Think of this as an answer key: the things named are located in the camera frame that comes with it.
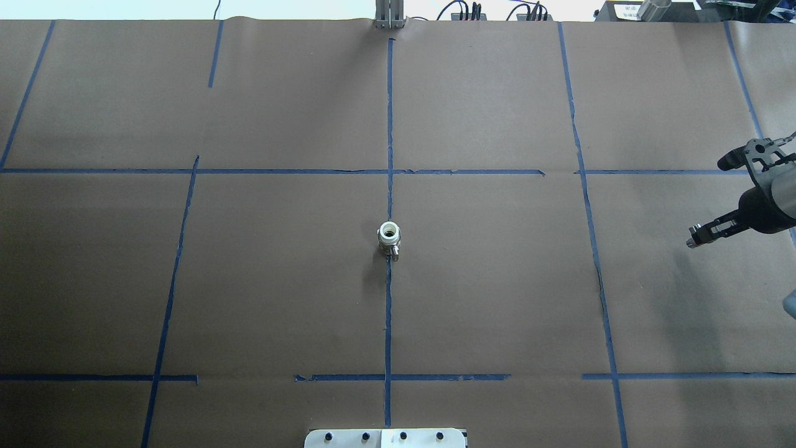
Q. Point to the brown paper table cover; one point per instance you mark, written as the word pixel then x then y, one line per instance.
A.
pixel 189 216

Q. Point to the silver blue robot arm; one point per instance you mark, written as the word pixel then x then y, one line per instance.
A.
pixel 782 194

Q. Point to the aluminium frame post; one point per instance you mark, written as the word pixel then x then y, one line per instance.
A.
pixel 389 14

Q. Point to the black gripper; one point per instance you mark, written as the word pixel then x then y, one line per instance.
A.
pixel 760 211

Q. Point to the white mount base plate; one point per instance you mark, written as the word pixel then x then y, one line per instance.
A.
pixel 387 437

